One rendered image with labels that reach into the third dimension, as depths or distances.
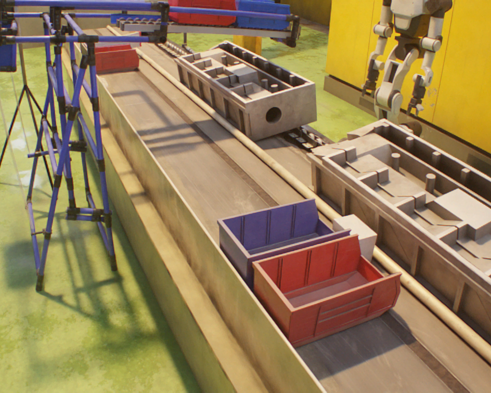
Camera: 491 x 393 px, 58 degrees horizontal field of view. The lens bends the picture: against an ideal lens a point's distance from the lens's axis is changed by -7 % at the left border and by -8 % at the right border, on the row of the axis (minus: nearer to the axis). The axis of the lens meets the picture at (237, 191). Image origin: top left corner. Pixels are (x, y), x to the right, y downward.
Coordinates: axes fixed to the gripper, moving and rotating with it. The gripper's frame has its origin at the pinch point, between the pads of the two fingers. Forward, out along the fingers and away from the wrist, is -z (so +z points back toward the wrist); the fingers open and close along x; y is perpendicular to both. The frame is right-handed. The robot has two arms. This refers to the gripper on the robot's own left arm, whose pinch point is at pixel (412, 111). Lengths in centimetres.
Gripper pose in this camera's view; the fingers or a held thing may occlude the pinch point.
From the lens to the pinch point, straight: 348.6
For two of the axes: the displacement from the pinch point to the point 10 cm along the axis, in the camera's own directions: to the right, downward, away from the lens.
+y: 5.4, 4.3, -7.3
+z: 2.0, -9.0, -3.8
